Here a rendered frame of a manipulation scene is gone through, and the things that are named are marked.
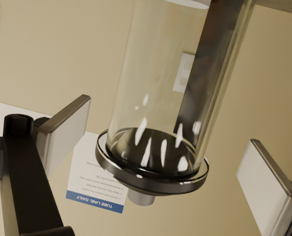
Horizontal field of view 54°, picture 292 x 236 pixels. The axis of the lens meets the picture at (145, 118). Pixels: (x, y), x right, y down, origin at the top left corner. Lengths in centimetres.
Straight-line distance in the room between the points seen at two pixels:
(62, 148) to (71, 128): 1
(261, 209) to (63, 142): 11
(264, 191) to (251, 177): 2
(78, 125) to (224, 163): 80
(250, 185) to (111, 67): 73
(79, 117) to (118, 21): 70
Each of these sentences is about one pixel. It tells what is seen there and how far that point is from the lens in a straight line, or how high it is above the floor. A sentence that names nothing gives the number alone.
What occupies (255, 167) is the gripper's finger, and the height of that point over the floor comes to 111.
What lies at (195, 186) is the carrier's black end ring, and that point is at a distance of 25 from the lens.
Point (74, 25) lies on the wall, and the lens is 90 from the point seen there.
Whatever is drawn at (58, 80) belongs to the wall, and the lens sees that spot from 94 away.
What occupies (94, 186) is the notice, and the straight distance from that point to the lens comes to 103.
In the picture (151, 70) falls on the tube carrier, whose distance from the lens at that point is 21.
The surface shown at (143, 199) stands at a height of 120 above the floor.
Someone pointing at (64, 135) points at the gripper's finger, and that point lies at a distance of 16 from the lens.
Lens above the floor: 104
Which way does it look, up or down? 19 degrees up
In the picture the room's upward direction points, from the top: 166 degrees counter-clockwise
